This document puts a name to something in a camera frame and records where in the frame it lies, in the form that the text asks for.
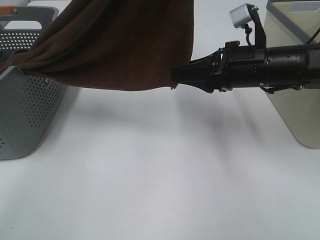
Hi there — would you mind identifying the brown towel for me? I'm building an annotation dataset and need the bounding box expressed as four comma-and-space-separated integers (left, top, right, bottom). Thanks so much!
0, 0, 194, 91

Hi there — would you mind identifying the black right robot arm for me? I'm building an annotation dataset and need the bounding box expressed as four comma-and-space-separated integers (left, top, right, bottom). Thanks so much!
171, 41, 320, 94

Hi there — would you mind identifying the orange basket handle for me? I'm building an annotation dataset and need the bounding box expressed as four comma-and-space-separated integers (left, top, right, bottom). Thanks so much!
0, 5, 17, 16

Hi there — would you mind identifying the beige plastic bin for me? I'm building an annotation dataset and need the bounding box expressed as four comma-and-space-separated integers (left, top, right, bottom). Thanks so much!
264, 0, 320, 149

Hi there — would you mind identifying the grey perforated plastic basket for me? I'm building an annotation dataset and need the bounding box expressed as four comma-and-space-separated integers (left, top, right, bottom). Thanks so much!
0, 6, 67, 160

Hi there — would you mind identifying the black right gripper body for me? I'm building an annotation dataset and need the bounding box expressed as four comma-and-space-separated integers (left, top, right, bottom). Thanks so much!
211, 41, 268, 92

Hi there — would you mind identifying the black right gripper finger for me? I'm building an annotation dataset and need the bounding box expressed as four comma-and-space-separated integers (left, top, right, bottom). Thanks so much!
171, 52, 220, 75
172, 74, 218, 94

